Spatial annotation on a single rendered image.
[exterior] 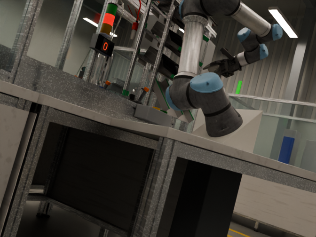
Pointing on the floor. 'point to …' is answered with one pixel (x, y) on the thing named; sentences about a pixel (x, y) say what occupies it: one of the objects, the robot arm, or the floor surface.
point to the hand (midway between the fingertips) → (208, 70)
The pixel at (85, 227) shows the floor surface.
